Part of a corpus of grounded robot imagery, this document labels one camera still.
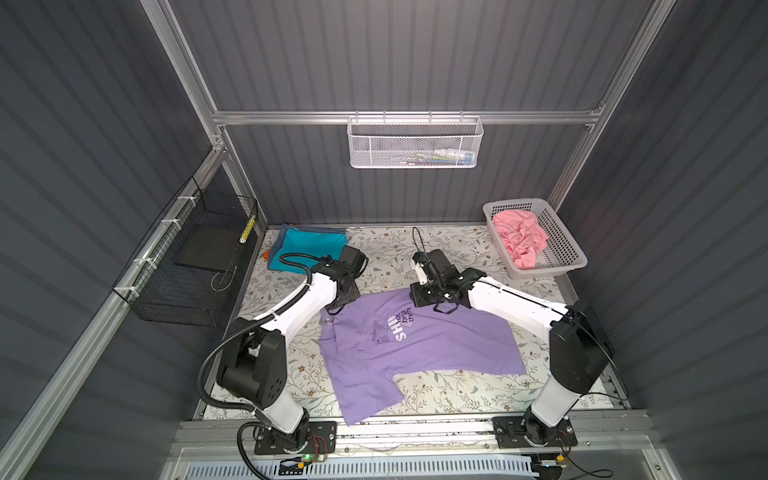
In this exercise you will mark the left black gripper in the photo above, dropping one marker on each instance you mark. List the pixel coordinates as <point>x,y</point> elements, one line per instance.
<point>354,294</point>

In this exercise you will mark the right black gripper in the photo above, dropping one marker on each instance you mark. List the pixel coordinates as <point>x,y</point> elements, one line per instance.
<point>415,291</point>

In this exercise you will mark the purple printed t shirt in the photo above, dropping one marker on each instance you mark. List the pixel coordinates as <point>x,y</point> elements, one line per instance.
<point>382,335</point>

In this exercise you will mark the white plastic laundry basket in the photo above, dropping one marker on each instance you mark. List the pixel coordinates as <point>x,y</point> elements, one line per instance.
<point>562,253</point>

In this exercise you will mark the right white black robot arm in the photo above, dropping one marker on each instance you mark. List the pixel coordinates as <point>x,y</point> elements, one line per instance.
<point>578,350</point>

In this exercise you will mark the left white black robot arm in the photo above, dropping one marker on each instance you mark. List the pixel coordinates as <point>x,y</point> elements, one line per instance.
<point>252,360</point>

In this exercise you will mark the floral patterned table mat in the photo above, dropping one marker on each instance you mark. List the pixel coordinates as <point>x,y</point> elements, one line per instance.
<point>389,250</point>

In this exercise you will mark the folded blue grey t shirt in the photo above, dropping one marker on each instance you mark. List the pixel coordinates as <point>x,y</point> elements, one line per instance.
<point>285,227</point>

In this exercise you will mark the folded teal t shirt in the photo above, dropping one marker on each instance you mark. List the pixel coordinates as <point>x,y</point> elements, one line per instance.
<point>307,247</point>

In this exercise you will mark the pink crumpled t shirt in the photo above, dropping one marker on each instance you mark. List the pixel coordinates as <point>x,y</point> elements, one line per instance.
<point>522,236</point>

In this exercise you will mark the yellow marker pen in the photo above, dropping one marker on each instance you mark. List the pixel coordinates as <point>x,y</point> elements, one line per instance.
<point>247,230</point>

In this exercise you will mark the markers in white basket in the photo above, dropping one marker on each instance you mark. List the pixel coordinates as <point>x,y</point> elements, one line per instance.
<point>438,158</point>

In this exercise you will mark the white wire mesh wall basket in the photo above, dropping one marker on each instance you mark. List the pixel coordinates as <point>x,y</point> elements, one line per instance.
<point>374,141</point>

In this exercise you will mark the black pad in wire basket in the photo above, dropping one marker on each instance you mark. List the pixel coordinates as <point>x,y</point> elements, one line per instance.
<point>208,248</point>

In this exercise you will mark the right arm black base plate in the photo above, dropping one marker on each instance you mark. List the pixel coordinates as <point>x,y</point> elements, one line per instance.
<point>518,431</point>

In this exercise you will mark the black wire wall basket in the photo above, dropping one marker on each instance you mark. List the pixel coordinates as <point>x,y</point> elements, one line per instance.
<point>157,290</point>

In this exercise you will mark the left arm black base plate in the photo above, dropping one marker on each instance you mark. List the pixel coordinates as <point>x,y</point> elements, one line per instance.
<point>312,437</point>

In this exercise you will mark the white ventilated cable duct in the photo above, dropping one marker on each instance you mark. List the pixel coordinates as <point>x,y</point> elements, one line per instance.
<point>402,467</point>

